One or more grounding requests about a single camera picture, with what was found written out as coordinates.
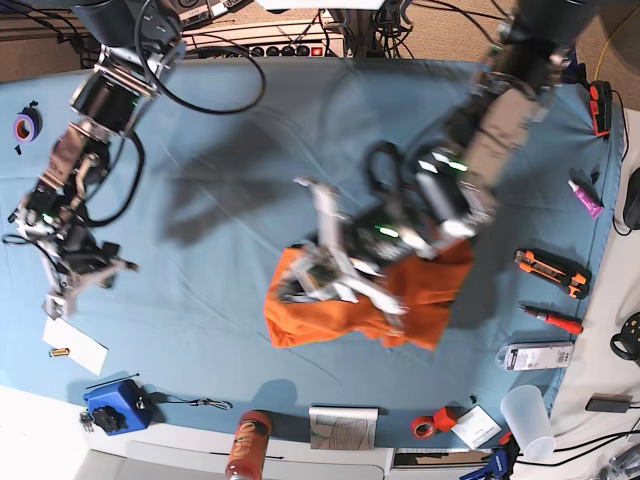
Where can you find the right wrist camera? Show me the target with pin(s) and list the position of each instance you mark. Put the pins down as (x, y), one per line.
(59, 305)

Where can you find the orange black table clamp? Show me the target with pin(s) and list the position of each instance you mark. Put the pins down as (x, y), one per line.
(600, 104)

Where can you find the black power strip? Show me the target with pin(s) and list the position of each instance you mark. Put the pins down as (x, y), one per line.
(303, 50)

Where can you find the orange t-shirt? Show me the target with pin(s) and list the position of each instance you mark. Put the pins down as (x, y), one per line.
(427, 288)

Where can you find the packaged bit set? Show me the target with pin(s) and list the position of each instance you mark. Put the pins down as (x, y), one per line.
(535, 356)

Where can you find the red screwdriver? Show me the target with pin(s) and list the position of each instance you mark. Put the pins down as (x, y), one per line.
(567, 324)

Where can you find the grey notebook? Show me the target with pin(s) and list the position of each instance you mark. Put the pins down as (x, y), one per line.
(342, 428)

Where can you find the orange drink bottle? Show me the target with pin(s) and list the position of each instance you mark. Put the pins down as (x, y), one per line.
(248, 452)

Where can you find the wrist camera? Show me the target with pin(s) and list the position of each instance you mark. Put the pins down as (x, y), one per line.
(315, 279)
(59, 305)

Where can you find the purple glue tube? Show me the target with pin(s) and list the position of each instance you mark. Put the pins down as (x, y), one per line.
(593, 206)

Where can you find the black zip tie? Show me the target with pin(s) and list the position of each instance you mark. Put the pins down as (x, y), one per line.
(112, 381)

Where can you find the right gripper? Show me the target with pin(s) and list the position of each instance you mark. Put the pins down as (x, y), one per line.
(77, 262)

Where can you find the white paper leaflet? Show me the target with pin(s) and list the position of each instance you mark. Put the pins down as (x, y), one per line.
(476, 427)

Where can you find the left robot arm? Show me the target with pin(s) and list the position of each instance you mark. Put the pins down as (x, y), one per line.
(445, 193)

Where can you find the purple tape roll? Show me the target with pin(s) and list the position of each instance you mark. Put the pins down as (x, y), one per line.
(27, 125)

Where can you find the red plastic block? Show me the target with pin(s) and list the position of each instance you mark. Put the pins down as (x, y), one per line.
(444, 419)

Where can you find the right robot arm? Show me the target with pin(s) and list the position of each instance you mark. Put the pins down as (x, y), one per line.
(140, 43)

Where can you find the red tape roll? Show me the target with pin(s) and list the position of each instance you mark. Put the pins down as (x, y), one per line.
(423, 427)

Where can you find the translucent plastic cup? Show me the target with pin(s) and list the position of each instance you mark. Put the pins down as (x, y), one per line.
(526, 416)

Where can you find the blue box with knob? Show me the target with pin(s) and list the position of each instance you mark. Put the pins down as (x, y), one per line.
(119, 407)

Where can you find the blue bar clamp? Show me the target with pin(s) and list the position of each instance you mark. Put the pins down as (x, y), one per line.
(500, 463)

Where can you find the orange black utility knife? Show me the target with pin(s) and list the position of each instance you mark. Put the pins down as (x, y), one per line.
(565, 274)

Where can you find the blue table cloth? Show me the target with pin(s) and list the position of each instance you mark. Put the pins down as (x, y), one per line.
(217, 204)

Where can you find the white paper card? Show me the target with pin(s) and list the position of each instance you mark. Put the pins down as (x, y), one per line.
(84, 350)

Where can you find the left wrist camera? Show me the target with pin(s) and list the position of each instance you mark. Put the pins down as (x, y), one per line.
(315, 279)

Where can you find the gold AA battery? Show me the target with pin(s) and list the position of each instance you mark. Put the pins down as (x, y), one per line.
(61, 352)

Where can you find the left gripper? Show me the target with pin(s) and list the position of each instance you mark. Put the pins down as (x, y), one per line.
(354, 277)

